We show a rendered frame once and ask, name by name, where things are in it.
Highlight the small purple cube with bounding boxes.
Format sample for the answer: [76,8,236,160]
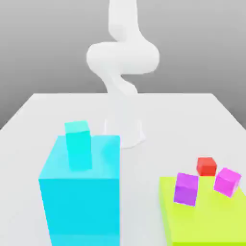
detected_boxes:
[173,172,199,207]

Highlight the small red cube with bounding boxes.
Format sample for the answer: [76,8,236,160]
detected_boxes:
[196,157,218,177]

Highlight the small magenta cube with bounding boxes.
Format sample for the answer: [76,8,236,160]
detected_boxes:
[213,167,242,198]

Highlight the tall turquoise block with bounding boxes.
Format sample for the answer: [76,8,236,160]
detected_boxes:
[64,120,93,172]

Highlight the large cyan box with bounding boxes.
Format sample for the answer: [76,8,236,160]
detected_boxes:
[38,135,121,246]

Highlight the large yellow-green box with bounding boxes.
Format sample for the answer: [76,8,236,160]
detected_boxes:
[159,175,246,246]

